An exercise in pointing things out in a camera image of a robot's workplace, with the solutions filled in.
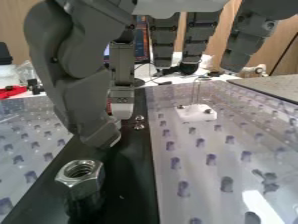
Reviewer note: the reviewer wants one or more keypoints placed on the red tray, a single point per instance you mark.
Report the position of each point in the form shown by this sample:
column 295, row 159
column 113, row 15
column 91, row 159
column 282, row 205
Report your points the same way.
column 11, row 91

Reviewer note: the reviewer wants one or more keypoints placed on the black plate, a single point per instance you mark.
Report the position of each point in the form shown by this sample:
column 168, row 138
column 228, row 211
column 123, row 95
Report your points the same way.
column 134, row 173

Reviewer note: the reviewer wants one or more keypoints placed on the metal hex nut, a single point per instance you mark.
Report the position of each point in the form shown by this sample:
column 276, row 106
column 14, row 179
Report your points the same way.
column 81, row 180

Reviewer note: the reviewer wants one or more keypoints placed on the small white box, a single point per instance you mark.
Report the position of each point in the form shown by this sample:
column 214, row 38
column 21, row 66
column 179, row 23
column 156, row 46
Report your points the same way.
column 198, row 112

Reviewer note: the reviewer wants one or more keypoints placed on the clear box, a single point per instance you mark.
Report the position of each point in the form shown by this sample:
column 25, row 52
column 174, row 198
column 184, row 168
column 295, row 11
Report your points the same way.
column 222, row 150

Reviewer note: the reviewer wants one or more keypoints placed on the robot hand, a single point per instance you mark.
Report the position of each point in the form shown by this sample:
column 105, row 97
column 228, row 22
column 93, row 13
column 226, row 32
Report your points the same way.
column 75, row 66

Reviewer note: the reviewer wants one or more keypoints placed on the small metal bearing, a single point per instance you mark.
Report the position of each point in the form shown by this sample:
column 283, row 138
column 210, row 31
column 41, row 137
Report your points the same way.
column 139, row 118

